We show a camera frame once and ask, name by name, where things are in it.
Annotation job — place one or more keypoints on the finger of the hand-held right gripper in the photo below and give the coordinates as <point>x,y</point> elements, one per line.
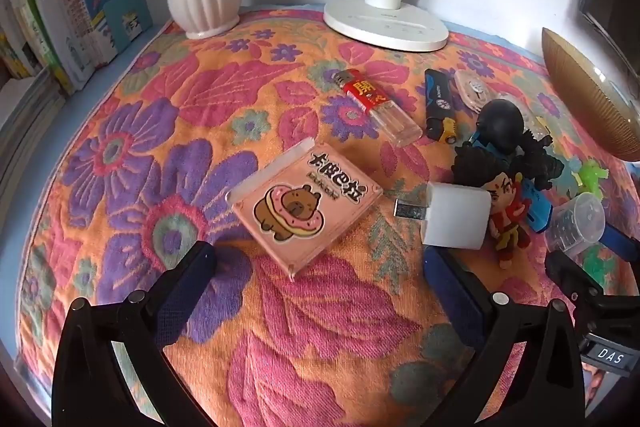
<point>575,284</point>
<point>622,243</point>

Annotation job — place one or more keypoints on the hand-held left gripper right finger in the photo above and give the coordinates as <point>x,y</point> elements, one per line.
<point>450,292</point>

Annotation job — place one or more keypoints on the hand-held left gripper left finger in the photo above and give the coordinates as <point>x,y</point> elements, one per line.
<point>182,302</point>

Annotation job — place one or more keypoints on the clear plastic measuring cup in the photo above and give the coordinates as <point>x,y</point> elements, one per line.
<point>575,219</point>

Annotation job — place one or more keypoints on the green translucent toy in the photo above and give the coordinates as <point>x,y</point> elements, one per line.
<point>592,174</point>

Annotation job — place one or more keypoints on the white usb charger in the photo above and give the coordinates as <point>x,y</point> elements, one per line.
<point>455,217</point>

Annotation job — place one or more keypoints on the teal translucent toy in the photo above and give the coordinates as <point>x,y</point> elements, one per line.
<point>567,182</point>

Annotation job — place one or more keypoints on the gold ribbed bowl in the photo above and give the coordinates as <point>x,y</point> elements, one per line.
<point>585,97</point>

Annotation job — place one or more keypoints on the pink acrylic capybara block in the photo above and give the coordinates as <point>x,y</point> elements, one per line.
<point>300,207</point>

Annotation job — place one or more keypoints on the red label clear lighter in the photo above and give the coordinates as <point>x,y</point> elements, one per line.
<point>367,94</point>

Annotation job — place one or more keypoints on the black toy gun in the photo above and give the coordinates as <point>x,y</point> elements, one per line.
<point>542,159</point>

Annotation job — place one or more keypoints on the floral woven tablecloth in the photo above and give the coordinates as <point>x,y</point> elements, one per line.
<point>300,322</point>

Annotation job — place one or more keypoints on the black helmet figurine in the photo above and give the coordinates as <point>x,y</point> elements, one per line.
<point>500,122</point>

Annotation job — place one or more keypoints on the beige correction tape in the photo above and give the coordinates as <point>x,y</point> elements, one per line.
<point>470,89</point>

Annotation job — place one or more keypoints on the row of upright books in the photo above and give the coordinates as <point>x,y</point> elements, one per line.
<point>20,32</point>

